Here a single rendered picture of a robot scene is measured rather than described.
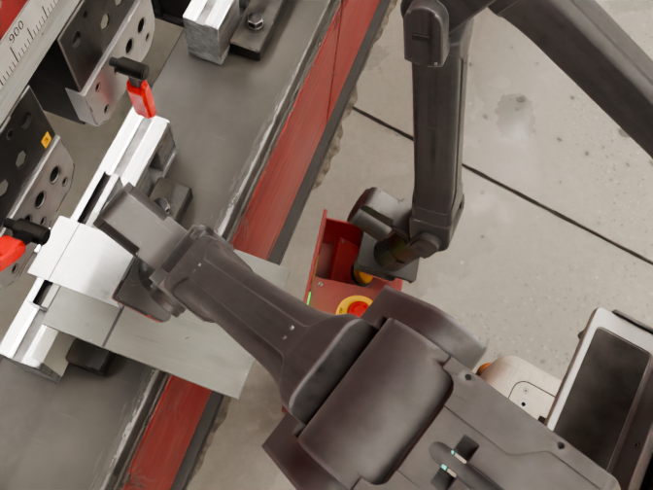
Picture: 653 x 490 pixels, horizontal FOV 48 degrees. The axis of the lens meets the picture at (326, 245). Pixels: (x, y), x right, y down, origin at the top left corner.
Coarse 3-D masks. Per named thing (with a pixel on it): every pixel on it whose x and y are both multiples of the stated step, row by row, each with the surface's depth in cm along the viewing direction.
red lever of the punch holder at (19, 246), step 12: (12, 228) 67; (24, 228) 66; (36, 228) 67; (48, 228) 67; (0, 240) 63; (12, 240) 64; (24, 240) 65; (36, 240) 66; (48, 240) 68; (0, 252) 62; (12, 252) 63; (0, 264) 62
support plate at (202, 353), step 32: (64, 288) 92; (64, 320) 90; (96, 320) 91; (128, 320) 91; (192, 320) 91; (128, 352) 89; (160, 352) 90; (192, 352) 90; (224, 352) 90; (224, 384) 89
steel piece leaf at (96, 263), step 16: (80, 224) 95; (80, 240) 94; (96, 240) 94; (112, 240) 94; (64, 256) 93; (80, 256) 93; (96, 256) 93; (112, 256) 94; (128, 256) 94; (64, 272) 92; (80, 272) 92; (96, 272) 93; (112, 272) 93; (80, 288) 92; (96, 288) 92; (112, 288) 92; (112, 304) 91
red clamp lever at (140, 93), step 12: (120, 60) 76; (132, 60) 76; (120, 72) 76; (132, 72) 76; (144, 72) 76; (132, 84) 78; (144, 84) 79; (132, 96) 80; (144, 96) 80; (144, 108) 81
